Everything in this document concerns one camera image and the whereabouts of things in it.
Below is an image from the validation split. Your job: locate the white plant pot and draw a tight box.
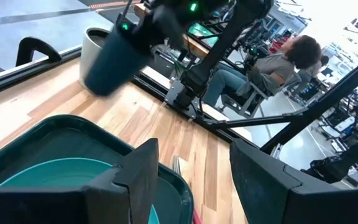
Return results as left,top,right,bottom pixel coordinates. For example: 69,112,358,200
78,27,111,90

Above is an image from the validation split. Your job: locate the black aluminium table frame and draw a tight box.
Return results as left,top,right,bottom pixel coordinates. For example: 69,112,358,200
0,36,358,156

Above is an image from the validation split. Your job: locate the teal round plate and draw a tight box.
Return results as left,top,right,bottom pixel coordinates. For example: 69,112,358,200
0,157,161,224

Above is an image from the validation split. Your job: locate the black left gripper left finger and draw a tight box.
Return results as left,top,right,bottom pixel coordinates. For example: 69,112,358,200
0,138,160,224

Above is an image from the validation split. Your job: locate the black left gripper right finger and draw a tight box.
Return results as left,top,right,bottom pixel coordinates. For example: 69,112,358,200
229,138,358,224

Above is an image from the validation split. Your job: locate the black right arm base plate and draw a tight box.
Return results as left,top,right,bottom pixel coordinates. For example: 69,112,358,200
163,78,205,121

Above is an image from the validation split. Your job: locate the grey chair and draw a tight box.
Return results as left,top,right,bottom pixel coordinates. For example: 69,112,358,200
220,70,303,119

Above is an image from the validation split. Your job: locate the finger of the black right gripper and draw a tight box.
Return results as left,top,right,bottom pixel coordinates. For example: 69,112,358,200
131,29,157,63

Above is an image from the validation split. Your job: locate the person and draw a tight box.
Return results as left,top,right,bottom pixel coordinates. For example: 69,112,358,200
201,34,323,108
305,55,331,79

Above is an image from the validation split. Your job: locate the wooden background table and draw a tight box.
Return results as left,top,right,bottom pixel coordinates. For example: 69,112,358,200
133,2,220,60

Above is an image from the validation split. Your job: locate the fork with red handle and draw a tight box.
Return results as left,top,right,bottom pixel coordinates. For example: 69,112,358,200
172,155,203,224

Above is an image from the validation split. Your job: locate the dark plastic cup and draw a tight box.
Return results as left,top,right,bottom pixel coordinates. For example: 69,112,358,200
83,23,155,97

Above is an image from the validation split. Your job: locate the dark green plastic tray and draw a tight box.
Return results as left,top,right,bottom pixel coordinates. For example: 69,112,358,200
0,114,195,224

